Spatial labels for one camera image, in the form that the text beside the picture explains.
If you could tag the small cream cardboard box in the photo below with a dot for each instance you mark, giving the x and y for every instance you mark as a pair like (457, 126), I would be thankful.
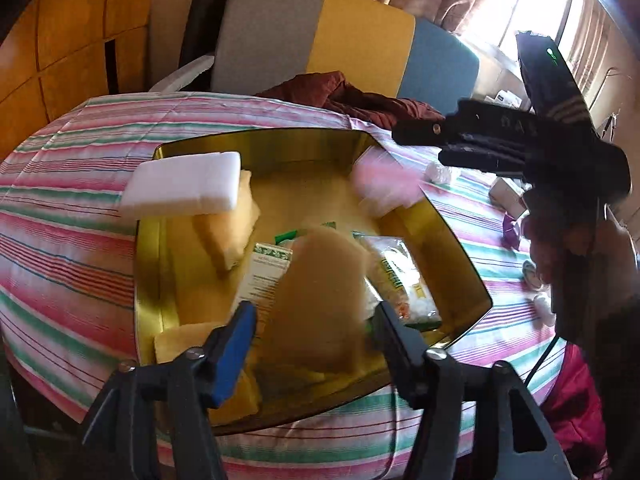
(507, 195)

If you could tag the window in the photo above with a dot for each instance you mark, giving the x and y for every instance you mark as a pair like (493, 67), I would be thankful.
(500, 15)

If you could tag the gold tin box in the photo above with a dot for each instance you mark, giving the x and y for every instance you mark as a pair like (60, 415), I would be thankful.
(310, 185)

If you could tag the maroon jacket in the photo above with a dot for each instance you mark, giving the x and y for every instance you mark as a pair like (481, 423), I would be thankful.
(350, 97)

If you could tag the wooden wardrobe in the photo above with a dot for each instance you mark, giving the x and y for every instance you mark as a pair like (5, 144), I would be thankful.
(60, 35)

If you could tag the striped pink curtain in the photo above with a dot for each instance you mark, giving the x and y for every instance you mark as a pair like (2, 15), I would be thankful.
(587, 25)

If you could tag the purple packet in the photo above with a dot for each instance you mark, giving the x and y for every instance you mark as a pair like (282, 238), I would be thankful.
(512, 232)

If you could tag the small white object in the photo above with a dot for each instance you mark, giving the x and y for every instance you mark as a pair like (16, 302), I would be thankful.
(544, 310)
(531, 274)

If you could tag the white foam sponge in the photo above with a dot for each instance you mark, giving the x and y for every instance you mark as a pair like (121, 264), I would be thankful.
(185, 185)

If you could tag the person's right hand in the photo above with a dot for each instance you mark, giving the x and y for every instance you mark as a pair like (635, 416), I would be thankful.
(560, 240)

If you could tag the red quilted cloth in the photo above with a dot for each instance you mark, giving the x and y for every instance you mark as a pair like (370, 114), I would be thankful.
(575, 410)

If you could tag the clear packet with green label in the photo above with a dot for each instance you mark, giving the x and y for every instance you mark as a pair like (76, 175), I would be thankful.
(405, 280)

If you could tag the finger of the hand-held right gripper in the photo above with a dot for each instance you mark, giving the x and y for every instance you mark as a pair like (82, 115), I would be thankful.
(465, 125)
(490, 160)

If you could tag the white fluffy wad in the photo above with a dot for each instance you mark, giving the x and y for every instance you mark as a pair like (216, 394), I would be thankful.
(442, 174)

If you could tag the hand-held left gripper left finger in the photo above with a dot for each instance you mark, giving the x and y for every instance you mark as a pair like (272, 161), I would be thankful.
(235, 345)

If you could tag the grey yellow blue armchair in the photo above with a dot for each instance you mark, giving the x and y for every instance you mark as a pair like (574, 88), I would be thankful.
(360, 35)

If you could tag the white box with blue label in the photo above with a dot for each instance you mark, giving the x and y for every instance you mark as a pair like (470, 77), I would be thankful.
(502, 96)

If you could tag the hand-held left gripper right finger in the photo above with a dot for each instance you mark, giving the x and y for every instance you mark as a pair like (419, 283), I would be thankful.
(400, 355)

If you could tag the black rolled mat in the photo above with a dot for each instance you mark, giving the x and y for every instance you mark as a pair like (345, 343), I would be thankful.
(205, 10)

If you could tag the tan sponge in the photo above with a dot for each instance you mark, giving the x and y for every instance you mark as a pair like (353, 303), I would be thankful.
(320, 295)

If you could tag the sponge packet with printed paper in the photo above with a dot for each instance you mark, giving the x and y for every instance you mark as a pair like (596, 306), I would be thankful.
(270, 270)

